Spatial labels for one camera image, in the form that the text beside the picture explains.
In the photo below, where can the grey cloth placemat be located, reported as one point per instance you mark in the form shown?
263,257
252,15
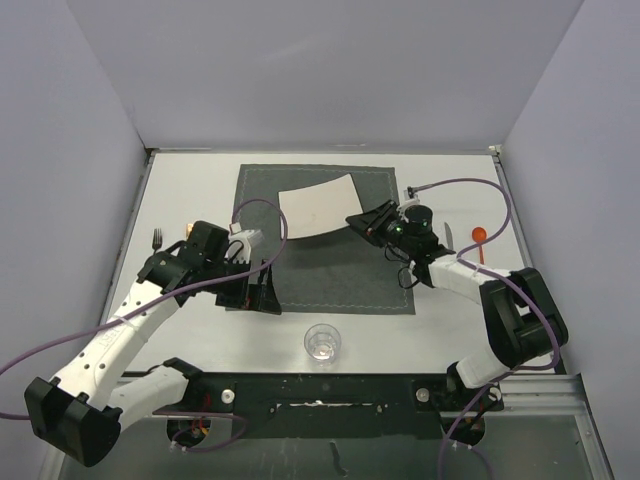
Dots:
335,272

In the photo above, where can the silver table knife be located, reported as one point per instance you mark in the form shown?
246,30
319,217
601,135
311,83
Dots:
448,236

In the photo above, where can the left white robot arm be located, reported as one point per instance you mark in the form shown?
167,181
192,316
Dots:
82,410

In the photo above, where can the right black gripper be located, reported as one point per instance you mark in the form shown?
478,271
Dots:
370,222

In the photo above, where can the aluminium frame rail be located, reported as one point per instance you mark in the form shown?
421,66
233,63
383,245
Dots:
244,393

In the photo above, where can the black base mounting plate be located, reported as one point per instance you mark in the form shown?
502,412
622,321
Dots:
193,431

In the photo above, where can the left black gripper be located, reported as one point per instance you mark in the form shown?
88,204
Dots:
253,297

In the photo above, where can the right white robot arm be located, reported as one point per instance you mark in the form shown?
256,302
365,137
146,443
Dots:
521,318

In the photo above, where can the orange plastic spoon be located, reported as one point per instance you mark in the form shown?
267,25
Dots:
480,236

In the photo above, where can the white rectangular plate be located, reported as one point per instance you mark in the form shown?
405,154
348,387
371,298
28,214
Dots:
320,209

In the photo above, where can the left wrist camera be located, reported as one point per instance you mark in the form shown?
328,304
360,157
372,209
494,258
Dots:
242,242

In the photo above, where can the black metal fork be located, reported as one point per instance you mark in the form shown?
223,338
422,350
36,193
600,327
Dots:
157,240

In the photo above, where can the clear drinking glass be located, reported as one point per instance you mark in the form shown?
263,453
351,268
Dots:
322,343

